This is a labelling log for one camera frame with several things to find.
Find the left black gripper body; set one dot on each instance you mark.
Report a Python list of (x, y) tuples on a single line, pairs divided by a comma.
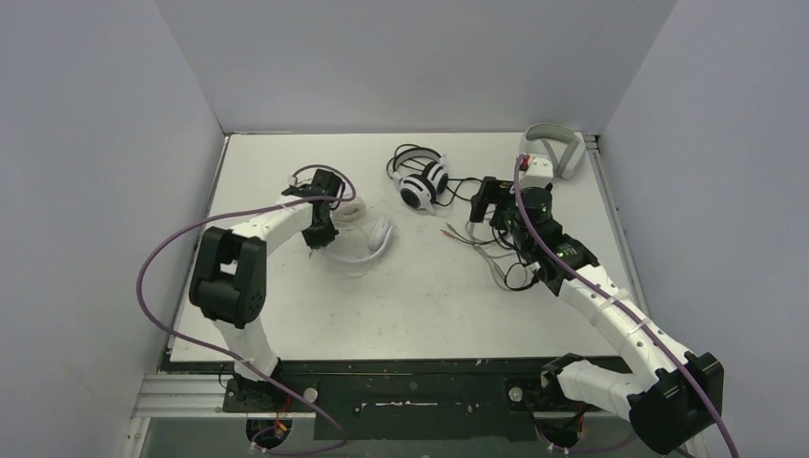
[(322, 233)]

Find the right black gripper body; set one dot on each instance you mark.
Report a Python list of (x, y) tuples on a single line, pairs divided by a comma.
[(491, 198)]

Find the white wired headphones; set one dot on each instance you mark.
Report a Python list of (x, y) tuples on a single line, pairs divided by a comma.
[(355, 220)]

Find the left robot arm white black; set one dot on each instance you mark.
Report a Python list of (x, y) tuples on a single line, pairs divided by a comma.
[(229, 280)]

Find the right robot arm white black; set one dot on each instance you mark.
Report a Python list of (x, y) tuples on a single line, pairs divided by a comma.
[(669, 394)]

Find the grey white over-ear headphones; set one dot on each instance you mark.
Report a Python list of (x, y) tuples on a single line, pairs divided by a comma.
[(565, 148)]

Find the black and white headphones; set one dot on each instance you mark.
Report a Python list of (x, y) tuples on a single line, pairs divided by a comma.
[(422, 180)]

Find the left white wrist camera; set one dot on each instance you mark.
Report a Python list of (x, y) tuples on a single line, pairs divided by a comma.
[(298, 187)]

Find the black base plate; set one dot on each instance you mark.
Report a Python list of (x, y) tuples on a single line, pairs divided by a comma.
[(453, 399)]

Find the aluminium rail frame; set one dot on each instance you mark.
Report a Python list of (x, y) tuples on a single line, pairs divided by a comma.
[(429, 298)]

